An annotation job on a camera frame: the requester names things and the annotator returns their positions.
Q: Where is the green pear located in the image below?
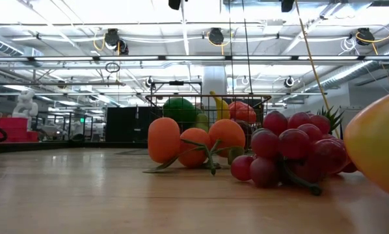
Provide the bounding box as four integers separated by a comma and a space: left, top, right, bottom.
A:
194, 112, 211, 133

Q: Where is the yellow banana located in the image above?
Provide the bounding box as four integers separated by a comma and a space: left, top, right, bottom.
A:
209, 90, 231, 121

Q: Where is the orange tangerine cluster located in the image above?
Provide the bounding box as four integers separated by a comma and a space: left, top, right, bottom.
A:
142, 116, 247, 177

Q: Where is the red yellow mango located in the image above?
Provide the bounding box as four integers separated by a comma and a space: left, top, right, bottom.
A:
343, 88, 389, 202

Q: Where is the white building column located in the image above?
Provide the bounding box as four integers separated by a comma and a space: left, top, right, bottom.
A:
202, 66, 228, 108

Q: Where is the black cabinet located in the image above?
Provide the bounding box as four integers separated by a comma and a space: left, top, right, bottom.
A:
105, 106, 165, 143

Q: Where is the red grape bunch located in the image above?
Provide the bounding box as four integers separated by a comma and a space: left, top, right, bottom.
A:
230, 110, 358, 196

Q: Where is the small pineapple top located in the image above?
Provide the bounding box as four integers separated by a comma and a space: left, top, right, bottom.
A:
316, 104, 345, 134

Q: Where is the white robot figure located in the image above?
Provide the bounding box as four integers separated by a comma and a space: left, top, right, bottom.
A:
11, 89, 39, 119

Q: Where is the red box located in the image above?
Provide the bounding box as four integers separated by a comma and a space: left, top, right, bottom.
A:
0, 116, 40, 143

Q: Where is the gold wire basket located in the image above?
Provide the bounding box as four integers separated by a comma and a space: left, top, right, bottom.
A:
144, 93, 273, 153

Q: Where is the black ceiling cable reel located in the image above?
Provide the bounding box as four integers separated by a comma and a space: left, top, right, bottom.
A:
355, 27, 376, 46
103, 28, 129, 55
207, 27, 225, 46

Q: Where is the black aluminium table frame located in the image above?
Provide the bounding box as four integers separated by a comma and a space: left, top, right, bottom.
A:
0, 141, 150, 153

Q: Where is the yellow hanging cable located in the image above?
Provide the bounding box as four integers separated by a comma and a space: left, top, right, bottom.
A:
293, 0, 331, 113

